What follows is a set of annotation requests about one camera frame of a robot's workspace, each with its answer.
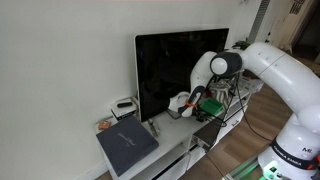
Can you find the white set-top box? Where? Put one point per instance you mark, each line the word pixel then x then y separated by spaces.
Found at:
pixel 120 113

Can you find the green plastic tray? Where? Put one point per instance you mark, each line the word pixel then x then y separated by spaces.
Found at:
pixel 212 106

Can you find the small orange object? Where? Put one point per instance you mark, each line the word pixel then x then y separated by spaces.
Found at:
pixel 104 125

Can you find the white purple carton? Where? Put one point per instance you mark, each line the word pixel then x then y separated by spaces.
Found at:
pixel 252 85

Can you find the striped cloth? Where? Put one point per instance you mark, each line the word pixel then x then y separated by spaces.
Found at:
pixel 220 92

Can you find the black remote on box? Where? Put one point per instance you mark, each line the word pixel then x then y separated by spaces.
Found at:
pixel 125 104

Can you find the dark blue flat box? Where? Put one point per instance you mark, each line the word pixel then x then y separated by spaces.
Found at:
pixel 125 143

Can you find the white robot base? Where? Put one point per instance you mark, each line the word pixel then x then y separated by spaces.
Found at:
pixel 278 164

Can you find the black flat screen television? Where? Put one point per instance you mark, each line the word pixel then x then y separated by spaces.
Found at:
pixel 164 62

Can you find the white tv stand cabinet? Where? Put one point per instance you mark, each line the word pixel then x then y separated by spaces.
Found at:
pixel 177 151

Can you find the silver stick remote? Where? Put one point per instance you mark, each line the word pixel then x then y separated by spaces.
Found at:
pixel 150 122

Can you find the potted green plant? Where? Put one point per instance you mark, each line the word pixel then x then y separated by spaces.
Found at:
pixel 242 44

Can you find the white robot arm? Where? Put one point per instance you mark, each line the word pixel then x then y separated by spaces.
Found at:
pixel 293 154

